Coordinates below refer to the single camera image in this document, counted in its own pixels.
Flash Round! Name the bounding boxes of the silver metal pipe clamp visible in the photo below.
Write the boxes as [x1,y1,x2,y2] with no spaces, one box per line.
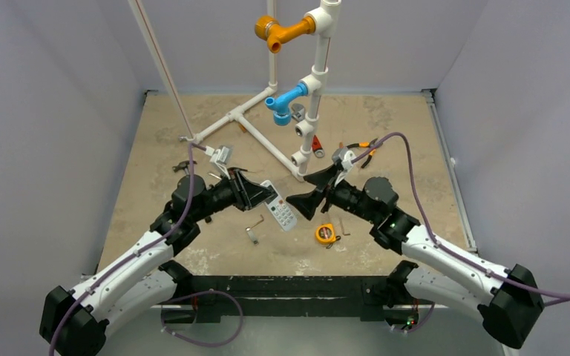
[289,103,306,122]

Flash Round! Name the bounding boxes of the blue pipe fitting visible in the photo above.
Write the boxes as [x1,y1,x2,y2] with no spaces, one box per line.
[264,82,309,126]

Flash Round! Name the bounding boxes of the white remote control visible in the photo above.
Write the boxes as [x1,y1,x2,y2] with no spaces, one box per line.
[261,180,298,231]

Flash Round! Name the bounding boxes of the orange handled pliers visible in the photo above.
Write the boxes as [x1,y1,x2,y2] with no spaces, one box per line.
[339,138,378,168]

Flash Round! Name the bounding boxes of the small hammer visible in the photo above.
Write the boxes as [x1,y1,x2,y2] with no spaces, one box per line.
[172,160,194,175]

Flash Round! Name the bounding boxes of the silver allen key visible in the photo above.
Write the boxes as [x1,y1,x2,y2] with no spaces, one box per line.
[245,214,265,245]

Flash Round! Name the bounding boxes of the white PVC pipe frame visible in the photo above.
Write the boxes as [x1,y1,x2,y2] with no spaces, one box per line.
[128,1,341,180]

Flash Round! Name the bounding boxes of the aluminium rail frame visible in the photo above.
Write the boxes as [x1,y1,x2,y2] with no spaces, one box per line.
[421,89,478,254]

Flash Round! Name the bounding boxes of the small brown allen key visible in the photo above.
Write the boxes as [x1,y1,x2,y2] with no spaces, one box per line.
[338,217,351,237]

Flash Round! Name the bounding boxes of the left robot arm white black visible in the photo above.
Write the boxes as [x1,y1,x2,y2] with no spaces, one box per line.
[39,168,277,355]

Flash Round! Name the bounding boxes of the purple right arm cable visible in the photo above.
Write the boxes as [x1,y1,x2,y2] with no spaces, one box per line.
[351,131,570,302]

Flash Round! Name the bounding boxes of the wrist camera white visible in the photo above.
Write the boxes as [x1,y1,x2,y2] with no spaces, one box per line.
[209,145,232,179]
[332,148,356,186]

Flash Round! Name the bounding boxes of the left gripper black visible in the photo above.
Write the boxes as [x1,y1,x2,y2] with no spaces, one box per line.
[191,167,274,223]

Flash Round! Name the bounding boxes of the orange pipe fitting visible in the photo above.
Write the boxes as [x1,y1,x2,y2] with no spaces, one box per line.
[255,16,316,53]

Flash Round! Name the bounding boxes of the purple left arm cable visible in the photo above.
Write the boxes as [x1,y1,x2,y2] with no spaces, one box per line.
[48,142,207,356]

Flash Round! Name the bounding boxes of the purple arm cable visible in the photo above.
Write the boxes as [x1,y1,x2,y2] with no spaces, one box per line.
[48,142,207,356]
[351,131,570,302]

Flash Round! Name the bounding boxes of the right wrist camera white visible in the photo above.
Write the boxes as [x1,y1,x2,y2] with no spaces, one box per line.
[332,148,356,186]

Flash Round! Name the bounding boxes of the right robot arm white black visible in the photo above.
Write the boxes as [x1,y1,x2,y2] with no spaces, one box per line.
[286,166,546,349]

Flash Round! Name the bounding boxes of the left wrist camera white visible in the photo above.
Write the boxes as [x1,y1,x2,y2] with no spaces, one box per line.
[209,145,232,179]

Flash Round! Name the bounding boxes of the yellow tape measure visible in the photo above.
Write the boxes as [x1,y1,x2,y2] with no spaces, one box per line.
[315,223,341,248]

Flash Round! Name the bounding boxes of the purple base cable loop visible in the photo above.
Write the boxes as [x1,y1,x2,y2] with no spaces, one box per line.
[160,290,245,349]

